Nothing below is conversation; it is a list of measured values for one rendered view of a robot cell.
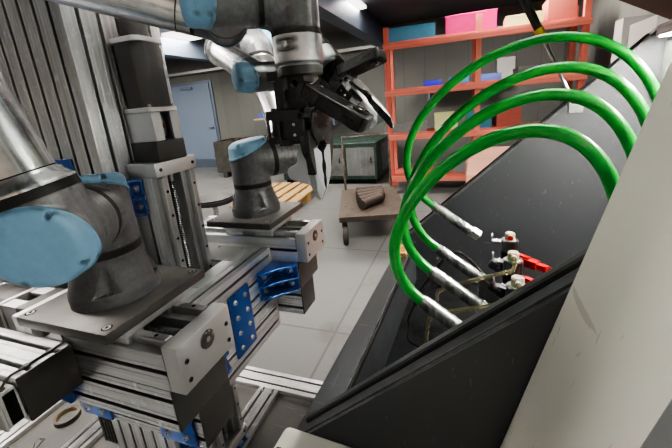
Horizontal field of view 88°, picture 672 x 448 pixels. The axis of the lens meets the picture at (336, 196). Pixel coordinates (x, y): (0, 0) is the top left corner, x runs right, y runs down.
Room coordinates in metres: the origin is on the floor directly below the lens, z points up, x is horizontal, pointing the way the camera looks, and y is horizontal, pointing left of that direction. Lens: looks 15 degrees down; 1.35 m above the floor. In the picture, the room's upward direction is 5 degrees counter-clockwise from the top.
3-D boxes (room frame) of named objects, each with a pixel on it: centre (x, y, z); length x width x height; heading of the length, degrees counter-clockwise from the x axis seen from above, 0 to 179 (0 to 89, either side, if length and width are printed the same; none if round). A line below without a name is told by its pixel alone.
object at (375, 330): (0.65, -0.08, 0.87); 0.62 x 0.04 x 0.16; 156
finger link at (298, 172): (0.56, 0.05, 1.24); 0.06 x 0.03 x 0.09; 66
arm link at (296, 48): (0.57, 0.04, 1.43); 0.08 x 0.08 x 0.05
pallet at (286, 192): (5.04, 0.83, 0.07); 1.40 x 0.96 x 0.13; 161
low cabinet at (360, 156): (6.65, -0.19, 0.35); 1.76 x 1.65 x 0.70; 69
